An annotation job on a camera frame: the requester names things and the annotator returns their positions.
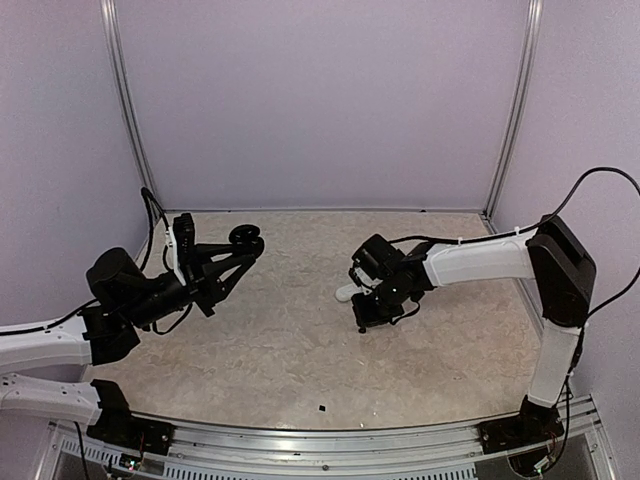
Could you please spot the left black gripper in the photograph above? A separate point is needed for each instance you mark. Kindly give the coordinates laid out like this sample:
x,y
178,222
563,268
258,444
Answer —
x,y
201,284

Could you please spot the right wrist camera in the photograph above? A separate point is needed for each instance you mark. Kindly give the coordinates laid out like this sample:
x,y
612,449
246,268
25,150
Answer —
x,y
374,261

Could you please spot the left aluminium frame post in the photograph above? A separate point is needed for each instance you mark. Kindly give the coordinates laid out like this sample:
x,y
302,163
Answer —
x,y
109,14

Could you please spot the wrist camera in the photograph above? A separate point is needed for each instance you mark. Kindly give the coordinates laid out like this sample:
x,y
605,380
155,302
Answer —
x,y
180,242
374,261

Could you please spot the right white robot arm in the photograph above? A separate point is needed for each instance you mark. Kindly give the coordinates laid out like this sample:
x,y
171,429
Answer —
x,y
548,254

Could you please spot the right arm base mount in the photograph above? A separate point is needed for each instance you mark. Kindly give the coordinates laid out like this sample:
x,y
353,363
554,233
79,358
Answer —
x,y
517,431

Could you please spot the right aluminium frame post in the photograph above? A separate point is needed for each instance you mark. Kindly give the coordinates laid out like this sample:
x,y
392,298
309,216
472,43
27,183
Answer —
x,y
517,108

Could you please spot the front aluminium rail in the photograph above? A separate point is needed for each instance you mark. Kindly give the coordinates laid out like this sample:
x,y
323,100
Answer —
x,y
209,451

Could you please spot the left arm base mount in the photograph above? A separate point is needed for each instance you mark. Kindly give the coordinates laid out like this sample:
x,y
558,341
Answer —
x,y
134,433

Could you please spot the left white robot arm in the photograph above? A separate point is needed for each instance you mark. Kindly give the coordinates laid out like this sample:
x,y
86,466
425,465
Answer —
x,y
105,329

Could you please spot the white earbud charging case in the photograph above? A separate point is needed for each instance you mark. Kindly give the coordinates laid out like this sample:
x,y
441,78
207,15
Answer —
x,y
345,293

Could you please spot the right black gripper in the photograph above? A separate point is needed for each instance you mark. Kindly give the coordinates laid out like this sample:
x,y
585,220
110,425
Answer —
x,y
368,318

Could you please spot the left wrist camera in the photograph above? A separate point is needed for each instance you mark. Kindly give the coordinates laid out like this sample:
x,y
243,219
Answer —
x,y
180,242

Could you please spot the aluminium frame post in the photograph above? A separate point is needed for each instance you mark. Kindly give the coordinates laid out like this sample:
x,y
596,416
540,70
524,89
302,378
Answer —
x,y
517,108
109,14

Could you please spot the black round charging case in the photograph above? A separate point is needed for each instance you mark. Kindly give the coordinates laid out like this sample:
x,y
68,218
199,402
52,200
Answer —
x,y
247,240

